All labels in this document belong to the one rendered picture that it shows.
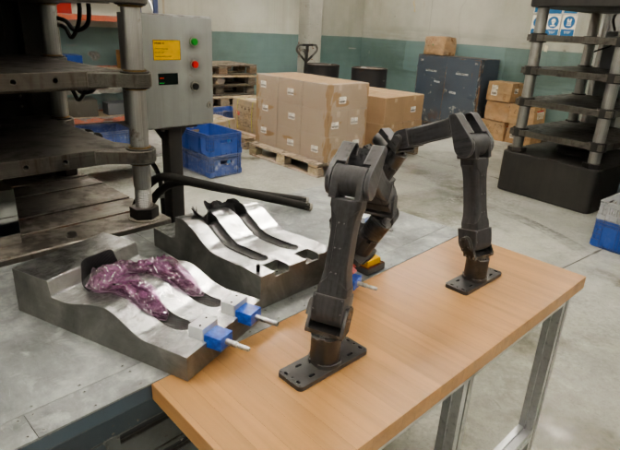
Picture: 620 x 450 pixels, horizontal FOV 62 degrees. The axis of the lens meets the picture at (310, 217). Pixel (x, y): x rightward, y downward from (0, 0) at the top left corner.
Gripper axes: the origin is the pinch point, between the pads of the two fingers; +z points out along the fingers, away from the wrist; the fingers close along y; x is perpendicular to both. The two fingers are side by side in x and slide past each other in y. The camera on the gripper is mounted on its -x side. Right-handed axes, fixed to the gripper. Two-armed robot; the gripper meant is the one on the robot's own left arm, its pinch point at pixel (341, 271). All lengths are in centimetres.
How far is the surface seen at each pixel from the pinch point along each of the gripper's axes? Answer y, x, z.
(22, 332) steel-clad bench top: 60, -39, 27
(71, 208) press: 2, -93, 60
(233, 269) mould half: 19.7, -19.3, 8.1
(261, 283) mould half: 21.9, -10.5, 2.9
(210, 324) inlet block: 43.4, -8.4, 0.5
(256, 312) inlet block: 32.2, -4.8, 0.3
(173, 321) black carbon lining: 43.6, -15.8, 8.1
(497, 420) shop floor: -73, 76, 54
